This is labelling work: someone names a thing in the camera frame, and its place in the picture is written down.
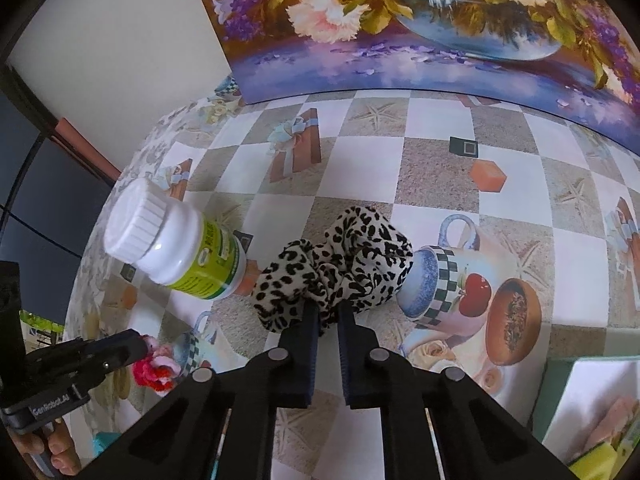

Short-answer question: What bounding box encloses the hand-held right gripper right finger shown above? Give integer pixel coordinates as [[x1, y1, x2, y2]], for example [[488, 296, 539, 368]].
[[336, 304, 581, 480]]

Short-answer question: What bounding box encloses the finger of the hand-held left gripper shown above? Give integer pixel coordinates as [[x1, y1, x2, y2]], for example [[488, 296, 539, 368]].
[[75, 329, 151, 386]]

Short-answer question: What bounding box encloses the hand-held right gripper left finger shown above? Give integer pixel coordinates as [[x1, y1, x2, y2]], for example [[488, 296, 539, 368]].
[[82, 300, 321, 480]]

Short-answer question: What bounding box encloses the red pink scrunchie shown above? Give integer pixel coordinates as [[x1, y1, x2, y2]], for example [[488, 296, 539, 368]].
[[131, 336, 181, 391]]

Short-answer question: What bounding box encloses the leopard print scrunchie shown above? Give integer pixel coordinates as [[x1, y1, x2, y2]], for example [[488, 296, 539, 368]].
[[251, 206, 416, 335]]

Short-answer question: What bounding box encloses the white tray with teal rim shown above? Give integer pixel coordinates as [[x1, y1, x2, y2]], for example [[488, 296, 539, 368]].
[[530, 355, 640, 468]]

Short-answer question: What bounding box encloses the yellow green scouring sponge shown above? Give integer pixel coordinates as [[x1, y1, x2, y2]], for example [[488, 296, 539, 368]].
[[567, 440, 626, 480]]

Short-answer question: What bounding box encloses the person's left hand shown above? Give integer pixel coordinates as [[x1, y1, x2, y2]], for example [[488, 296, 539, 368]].
[[12, 420, 81, 478]]

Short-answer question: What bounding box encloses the white bottle with green label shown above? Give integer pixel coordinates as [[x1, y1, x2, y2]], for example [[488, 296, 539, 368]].
[[103, 178, 249, 302]]

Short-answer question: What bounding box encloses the dark cabinet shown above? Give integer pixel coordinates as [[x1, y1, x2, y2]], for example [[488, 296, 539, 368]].
[[0, 75, 116, 331]]

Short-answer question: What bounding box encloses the checkered printed tablecloth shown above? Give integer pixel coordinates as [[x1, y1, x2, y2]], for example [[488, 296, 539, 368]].
[[64, 87, 640, 480]]

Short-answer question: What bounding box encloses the flower painting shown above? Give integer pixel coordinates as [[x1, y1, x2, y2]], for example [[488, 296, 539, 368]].
[[186, 0, 640, 153]]

